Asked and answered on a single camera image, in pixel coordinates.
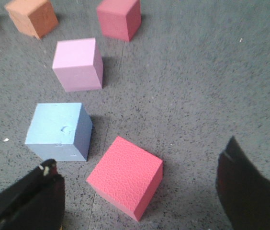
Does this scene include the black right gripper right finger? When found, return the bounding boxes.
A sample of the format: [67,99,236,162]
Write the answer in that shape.
[215,137,270,230]

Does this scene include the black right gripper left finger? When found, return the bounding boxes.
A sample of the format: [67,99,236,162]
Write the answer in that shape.
[0,159,65,230]

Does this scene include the light blue cube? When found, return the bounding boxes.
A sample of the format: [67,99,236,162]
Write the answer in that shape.
[25,103,92,161]

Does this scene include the large red foam cube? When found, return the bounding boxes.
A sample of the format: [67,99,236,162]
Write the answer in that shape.
[87,137,163,221]

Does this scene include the pink foam cube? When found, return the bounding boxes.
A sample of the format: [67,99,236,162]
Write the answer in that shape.
[52,37,103,92]

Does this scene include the dented orange foam cube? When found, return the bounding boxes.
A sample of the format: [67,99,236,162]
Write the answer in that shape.
[5,0,58,39]

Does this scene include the small far red cube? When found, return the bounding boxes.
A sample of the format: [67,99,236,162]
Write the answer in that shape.
[96,0,142,42]

